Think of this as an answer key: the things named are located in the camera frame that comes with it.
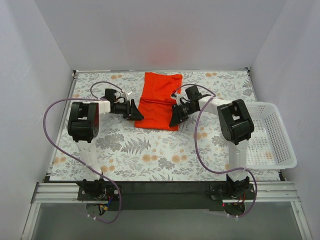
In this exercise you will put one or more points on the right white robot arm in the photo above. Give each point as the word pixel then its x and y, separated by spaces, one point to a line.
pixel 236 126

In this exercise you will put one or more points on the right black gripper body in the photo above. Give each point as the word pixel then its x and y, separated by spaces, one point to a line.
pixel 181 110

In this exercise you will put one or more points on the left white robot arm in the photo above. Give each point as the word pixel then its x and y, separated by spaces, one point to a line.
pixel 84 125

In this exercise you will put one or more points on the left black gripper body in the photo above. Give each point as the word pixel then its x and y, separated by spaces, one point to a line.
pixel 129 109

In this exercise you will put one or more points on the white plastic basket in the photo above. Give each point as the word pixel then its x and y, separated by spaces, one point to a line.
pixel 269 147

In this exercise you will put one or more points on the aluminium frame rail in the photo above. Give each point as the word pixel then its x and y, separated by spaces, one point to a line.
pixel 59 192

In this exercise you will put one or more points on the orange t shirt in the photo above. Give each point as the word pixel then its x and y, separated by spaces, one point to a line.
pixel 155 103

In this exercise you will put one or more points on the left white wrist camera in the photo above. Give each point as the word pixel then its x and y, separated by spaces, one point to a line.
pixel 128 92

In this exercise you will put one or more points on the floral table mat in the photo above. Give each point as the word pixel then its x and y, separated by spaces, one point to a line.
pixel 126 153

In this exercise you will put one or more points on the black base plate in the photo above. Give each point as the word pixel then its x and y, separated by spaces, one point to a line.
pixel 162 195

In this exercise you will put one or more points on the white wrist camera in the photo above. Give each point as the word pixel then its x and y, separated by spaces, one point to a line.
pixel 128 92
pixel 177 97

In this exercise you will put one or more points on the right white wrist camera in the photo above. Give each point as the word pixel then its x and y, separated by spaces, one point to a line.
pixel 177 97

